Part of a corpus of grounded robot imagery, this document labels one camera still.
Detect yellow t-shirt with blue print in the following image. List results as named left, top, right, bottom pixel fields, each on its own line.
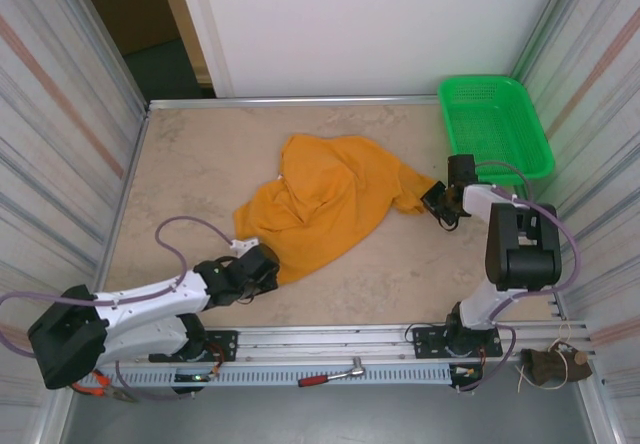
left=233, top=133, right=436, bottom=288

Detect green plastic mesh basket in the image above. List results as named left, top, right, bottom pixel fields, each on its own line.
left=437, top=75, right=556, bottom=185

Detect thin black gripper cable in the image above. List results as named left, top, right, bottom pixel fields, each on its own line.
left=437, top=212, right=472, bottom=232

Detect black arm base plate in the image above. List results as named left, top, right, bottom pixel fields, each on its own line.
left=149, top=330, right=239, bottom=364
left=412, top=323, right=503, bottom=360

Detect small circuit board with wires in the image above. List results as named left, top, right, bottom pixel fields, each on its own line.
left=172, top=371, right=221, bottom=396
left=449, top=363, right=485, bottom=394

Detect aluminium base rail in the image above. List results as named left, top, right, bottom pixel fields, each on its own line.
left=99, top=319, right=601, bottom=365

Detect red-handled ratchet wrench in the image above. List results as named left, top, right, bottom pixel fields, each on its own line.
left=297, top=357, right=366, bottom=389

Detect grey slotted cable duct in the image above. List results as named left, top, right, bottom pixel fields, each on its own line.
left=97, top=363, right=454, bottom=388

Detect orange-handled pliers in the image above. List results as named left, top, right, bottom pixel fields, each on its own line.
left=69, top=369, right=139, bottom=405

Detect brown drawstring cloth pouch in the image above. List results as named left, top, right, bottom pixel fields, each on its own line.
left=516, top=322, right=595, bottom=393

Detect white door frame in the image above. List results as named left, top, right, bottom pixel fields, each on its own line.
left=154, top=0, right=236, bottom=99

